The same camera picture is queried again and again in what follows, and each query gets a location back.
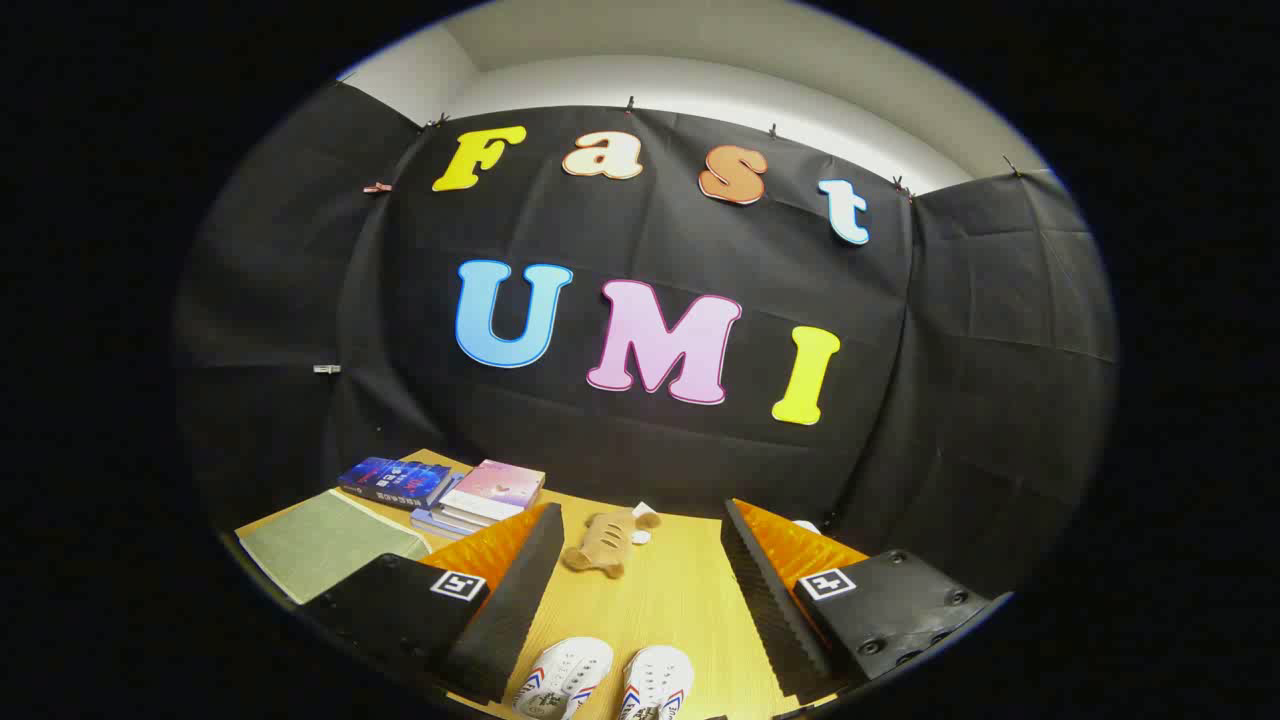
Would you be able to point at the brown plush toy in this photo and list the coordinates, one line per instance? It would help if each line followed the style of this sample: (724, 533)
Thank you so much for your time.
(605, 545)

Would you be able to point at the white canvas shoe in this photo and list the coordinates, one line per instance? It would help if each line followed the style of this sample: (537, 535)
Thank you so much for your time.
(655, 680)
(565, 675)

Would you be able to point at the dark blue book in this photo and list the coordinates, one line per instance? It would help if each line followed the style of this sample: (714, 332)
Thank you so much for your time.
(395, 478)

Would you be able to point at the pale blue book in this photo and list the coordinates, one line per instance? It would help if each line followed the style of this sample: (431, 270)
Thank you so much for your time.
(440, 524)

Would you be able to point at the pink cover book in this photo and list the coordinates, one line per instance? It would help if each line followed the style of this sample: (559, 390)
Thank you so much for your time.
(500, 483)

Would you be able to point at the grey paperback book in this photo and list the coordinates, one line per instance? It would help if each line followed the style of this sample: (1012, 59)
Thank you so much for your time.
(470, 518)

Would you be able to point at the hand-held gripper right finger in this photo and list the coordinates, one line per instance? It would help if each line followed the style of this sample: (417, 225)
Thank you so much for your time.
(770, 610)

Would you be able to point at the black backdrop cloth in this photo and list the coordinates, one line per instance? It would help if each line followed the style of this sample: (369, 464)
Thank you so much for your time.
(650, 240)

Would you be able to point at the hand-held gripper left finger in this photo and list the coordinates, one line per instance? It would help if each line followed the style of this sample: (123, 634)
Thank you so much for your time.
(505, 600)

